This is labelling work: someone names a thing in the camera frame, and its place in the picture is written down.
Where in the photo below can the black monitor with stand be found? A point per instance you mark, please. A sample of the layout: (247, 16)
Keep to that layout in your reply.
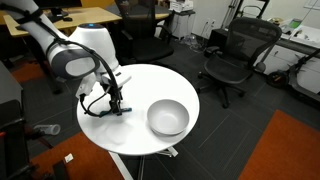
(59, 12)

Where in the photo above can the black mesh office chair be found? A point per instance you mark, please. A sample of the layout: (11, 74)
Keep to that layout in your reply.
(223, 68)

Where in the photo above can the teal capped marker pen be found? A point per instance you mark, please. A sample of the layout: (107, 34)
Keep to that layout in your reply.
(104, 114)

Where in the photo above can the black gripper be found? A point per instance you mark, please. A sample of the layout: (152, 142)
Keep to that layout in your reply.
(115, 94)

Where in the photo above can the dark desk with wood edge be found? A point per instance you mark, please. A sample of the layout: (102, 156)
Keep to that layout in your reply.
(163, 16)

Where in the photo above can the white counter with dark top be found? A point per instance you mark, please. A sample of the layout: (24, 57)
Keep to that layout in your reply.
(286, 56)

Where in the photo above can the white table base legs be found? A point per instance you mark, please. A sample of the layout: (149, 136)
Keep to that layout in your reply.
(121, 166)

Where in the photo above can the grey round bowl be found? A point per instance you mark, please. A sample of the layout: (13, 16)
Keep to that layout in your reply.
(168, 117)

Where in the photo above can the white small cabinet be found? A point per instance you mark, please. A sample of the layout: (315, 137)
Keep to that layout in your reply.
(182, 26)

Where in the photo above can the black upright post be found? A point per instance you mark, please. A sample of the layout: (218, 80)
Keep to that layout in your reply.
(60, 171)

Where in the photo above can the green box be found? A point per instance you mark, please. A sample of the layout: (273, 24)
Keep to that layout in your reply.
(295, 23)

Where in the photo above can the black robot table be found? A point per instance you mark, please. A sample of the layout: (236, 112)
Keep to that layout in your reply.
(8, 83)

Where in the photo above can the black floor box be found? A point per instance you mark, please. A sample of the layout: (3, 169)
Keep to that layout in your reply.
(218, 38)

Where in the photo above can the white printer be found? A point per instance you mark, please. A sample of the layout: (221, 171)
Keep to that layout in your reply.
(181, 6)

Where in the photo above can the white wall outlet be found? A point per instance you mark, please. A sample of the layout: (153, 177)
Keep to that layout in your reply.
(210, 22)

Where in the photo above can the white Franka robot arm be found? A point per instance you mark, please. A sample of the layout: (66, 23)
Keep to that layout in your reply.
(93, 40)

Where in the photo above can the black electric scooter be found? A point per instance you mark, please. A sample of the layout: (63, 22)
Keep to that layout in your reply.
(276, 79)

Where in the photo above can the small white paper tag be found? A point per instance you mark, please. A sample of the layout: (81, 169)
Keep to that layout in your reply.
(68, 157)

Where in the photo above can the light wooden desk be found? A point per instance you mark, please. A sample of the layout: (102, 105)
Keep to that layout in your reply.
(88, 16)

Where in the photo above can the black computer mouse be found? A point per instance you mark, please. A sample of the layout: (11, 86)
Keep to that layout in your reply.
(67, 19)

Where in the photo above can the black metal stand frame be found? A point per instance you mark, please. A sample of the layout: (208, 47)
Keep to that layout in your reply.
(248, 8)

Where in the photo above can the black padded office chair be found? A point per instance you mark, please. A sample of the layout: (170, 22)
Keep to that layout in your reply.
(150, 50)

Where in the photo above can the clear plastic cup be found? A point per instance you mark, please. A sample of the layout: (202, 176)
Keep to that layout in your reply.
(50, 129)

